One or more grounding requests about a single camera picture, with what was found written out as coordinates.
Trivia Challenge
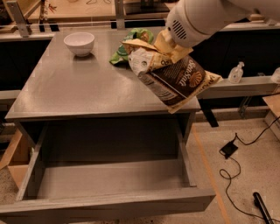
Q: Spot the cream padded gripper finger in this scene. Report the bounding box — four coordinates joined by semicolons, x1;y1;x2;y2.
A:
122;38;157;53
154;29;193;63

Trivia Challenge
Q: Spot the brown sea salt chip bag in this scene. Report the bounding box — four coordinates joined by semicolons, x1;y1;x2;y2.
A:
129;47;222;114

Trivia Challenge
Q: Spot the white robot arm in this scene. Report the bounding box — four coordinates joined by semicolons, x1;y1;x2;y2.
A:
122;0;280;63

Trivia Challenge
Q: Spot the green chip bag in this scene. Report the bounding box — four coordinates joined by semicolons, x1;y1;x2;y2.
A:
108;27;155;66

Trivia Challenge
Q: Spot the grey counter cabinet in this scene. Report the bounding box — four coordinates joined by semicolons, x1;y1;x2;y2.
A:
6;30;200;147

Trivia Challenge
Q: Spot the grey open top drawer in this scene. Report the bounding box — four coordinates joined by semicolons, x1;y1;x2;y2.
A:
0;118;215;224

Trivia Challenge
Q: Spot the dark monitor base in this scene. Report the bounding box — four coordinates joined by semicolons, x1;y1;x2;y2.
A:
123;0;170;15

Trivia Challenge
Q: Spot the white ceramic bowl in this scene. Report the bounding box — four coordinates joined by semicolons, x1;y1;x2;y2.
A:
64;32;95;57

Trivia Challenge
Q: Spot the grey side shelf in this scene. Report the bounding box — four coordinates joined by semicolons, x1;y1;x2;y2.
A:
197;76;278;99

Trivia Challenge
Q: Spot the black power adapter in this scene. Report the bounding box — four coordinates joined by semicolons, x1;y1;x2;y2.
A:
220;141;238;159

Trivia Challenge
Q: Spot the cardboard box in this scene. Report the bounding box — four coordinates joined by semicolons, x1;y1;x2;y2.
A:
0;129;30;187

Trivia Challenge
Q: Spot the black cylindrical tool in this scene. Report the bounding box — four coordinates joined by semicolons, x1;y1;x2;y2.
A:
253;192;274;224

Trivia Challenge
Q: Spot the metal railing frame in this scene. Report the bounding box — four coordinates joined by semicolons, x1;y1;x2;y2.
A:
0;0;280;39

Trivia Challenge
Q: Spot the black floor cable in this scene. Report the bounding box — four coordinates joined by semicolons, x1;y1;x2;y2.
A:
219;115;280;222

